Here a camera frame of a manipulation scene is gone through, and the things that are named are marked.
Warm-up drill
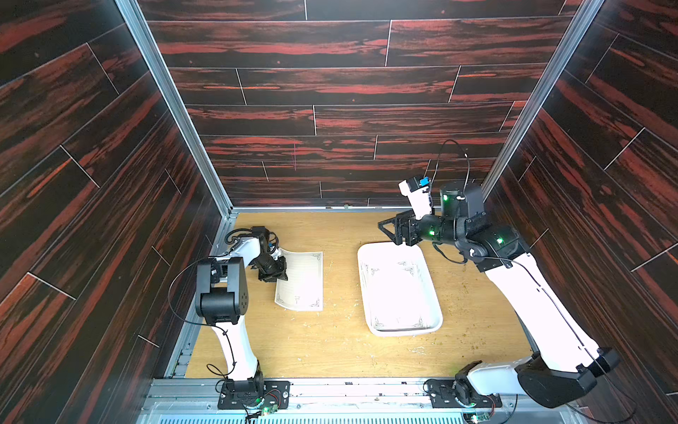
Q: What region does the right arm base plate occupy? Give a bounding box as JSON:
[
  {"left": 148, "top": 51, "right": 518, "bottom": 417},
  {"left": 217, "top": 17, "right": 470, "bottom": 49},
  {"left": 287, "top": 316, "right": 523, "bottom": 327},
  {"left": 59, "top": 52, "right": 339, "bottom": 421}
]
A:
[{"left": 423, "top": 379, "right": 502, "bottom": 409}]

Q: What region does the white plastic storage tray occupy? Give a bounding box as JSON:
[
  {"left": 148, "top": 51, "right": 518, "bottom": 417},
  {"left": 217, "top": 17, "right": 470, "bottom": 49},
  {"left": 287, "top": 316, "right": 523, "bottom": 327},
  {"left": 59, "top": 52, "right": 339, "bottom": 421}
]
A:
[{"left": 358, "top": 242, "right": 443, "bottom": 337}]

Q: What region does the left aluminium frame post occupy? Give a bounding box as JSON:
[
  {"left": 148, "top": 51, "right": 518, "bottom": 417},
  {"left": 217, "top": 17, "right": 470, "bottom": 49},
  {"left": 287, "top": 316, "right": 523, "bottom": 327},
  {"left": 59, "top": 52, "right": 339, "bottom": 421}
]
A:
[{"left": 115, "top": 0, "right": 233, "bottom": 217}]

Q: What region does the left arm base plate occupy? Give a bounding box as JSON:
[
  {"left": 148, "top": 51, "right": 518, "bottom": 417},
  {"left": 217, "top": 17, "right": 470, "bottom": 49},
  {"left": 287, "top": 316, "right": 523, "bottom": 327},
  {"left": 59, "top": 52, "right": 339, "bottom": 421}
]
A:
[{"left": 217, "top": 379, "right": 291, "bottom": 411}]

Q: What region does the right aluminium frame post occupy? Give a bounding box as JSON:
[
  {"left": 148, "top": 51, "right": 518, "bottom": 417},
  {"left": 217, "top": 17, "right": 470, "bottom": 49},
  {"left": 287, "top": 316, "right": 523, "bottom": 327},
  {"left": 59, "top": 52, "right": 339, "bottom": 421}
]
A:
[{"left": 481, "top": 0, "right": 605, "bottom": 201}]

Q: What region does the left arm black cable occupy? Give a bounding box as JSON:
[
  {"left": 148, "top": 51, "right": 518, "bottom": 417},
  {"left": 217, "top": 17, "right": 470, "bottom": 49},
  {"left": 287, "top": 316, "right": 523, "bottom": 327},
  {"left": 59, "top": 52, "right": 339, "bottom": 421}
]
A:
[{"left": 167, "top": 256, "right": 237, "bottom": 378}]

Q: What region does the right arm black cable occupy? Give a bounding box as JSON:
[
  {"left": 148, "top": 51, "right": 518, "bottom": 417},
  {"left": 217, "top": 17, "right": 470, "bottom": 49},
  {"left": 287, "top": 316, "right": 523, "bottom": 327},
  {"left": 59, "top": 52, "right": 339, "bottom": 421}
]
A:
[{"left": 430, "top": 139, "right": 471, "bottom": 192}]

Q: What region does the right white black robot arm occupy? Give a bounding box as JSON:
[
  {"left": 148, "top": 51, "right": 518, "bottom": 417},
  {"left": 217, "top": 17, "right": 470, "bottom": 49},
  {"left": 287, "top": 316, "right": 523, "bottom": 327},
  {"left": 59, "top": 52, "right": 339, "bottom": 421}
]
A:
[{"left": 378, "top": 177, "right": 620, "bottom": 408}]

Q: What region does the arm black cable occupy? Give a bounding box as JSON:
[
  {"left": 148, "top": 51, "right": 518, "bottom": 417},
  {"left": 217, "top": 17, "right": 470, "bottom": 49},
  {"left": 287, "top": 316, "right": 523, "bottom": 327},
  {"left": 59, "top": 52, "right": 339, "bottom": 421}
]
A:
[
  {"left": 430, "top": 139, "right": 471, "bottom": 192},
  {"left": 167, "top": 256, "right": 237, "bottom": 378}
]

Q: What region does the aluminium frame post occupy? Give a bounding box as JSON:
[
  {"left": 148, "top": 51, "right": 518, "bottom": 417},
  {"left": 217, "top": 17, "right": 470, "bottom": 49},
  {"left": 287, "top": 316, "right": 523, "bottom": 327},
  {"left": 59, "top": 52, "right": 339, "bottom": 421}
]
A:
[
  {"left": 115, "top": 0, "right": 233, "bottom": 217},
  {"left": 481, "top": 0, "right": 605, "bottom": 201}
]

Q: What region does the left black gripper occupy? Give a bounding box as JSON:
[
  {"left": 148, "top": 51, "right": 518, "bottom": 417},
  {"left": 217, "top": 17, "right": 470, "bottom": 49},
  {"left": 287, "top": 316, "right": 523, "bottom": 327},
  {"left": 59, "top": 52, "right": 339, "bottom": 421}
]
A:
[{"left": 251, "top": 255, "right": 289, "bottom": 282}]

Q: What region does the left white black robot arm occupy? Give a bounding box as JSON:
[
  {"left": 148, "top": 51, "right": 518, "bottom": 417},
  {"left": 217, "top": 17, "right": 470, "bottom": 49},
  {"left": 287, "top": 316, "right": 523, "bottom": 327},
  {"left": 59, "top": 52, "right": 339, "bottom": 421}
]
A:
[{"left": 194, "top": 226, "right": 288, "bottom": 404}]

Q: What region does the front aluminium rail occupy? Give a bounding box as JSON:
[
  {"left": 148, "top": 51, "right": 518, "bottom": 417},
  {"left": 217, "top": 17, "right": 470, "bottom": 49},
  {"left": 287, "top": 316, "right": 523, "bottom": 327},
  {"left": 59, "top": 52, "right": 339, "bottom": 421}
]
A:
[{"left": 137, "top": 377, "right": 584, "bottom": 423}]

